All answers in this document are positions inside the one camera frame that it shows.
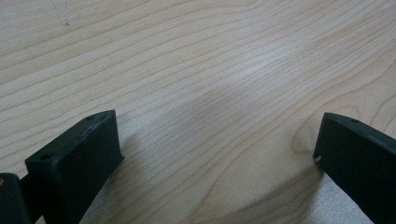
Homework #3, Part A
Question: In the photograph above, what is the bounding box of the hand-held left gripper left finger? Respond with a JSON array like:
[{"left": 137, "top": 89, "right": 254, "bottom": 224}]
[{"left": 24, "top": 109, "right": 125, "bottom": 224}]

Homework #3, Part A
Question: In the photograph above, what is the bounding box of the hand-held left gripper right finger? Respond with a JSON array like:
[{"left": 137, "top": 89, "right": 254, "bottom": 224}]
[{"left": 313, "top": 111, "right": 396, "bottom": 224}]

